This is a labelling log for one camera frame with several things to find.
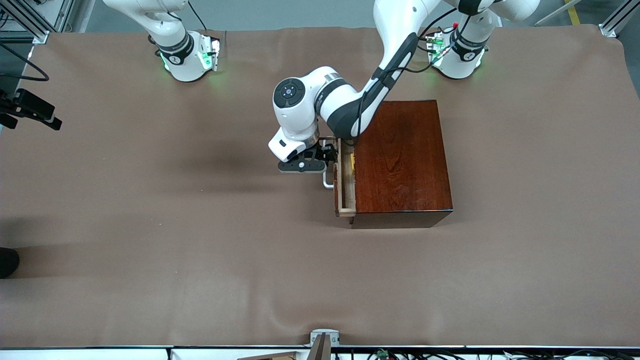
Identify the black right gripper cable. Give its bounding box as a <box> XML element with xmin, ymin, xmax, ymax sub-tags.
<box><xmin>0</xmin><ymin>42</ymin><xmax>50</xmax><ymax>82</ymax></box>

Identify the brown table mat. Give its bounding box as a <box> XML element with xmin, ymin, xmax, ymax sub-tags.
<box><xmin>0</xmin><ymin>24</ymin><xmax>640</xmax><ymax>348</ymax></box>

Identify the black rounded object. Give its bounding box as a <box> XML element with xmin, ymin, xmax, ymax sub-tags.
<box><xmin>0</xmin><ymin>247</ymin><xmax>21</xmax><ymax>279</ymax></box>

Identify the green circuit board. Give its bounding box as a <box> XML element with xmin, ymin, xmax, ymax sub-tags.
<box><xmin>425</xmin><ymin>31</ymin><xmax>447</xmax><ymax>65</ymax></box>

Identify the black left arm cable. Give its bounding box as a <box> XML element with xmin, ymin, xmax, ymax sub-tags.
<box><xmin>345</xmin><ymin>10</ymin><xmax>475</xmax><ymax>147</ymax></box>

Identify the dark red-brown wooden cabinet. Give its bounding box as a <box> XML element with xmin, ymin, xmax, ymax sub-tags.
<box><xmin>350</xmin><ymin>99</ymin><xmax>454</xmax><ymax>230</ymax></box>

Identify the brown wooden board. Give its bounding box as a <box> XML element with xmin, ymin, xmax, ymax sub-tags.
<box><xmin>237</xmin><ymin>351</ymin><xmax>302</xmax><ymax>360</ymax></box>

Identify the grey metal clamp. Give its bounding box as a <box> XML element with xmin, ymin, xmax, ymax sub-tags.
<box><xmin>309</xmin><ymin>328</ymin><xmax>341</xmax><ymax>347</ymax></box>

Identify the light wood drawer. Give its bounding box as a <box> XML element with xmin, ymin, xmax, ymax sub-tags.
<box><xmin>322</xmin><ymin>138</ymin><xmax>357</xmax><ymax>218</ymax></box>

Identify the silver aluminium frame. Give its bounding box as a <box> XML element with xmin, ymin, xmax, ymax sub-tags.
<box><xmin>0</xmin><ymin>0</ymin><xmax>77</xmax><ymax>46</ymax></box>
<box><xmin>599</xmin><ymin>0</ymin><xmax>640</xmax><ymax>39</ymax></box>

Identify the brown upright pole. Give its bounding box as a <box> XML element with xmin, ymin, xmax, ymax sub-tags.
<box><xmin>307</xmin><ymin>333</ymin><xmax>332</xmax><ymax>360</ymax></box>

